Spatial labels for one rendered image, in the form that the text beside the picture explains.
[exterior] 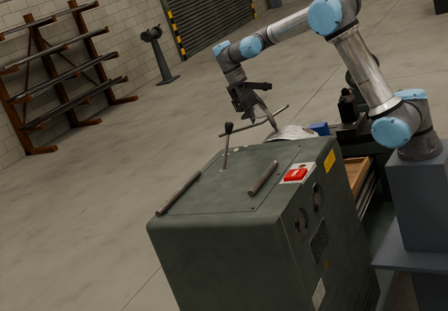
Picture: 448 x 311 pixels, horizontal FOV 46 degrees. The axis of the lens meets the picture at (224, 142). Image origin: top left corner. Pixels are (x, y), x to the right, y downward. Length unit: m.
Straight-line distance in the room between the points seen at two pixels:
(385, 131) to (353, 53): 0.26
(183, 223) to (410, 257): 0.87
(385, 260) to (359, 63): 0.75
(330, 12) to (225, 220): 0.70
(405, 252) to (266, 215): 0.76
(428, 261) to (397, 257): 0.11
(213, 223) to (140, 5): 10.76
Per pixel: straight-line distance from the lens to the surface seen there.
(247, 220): 1.49
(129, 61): 11.47
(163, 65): 10.87
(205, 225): 1.56
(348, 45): 1.72
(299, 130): 2.11
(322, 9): 1.70
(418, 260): 2.04
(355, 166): 2.50
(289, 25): 1.96
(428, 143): 1.92
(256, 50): 1.95
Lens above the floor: 1.93
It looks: 18 degrees down
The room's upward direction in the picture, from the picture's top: 19 degrees counter-clockwise
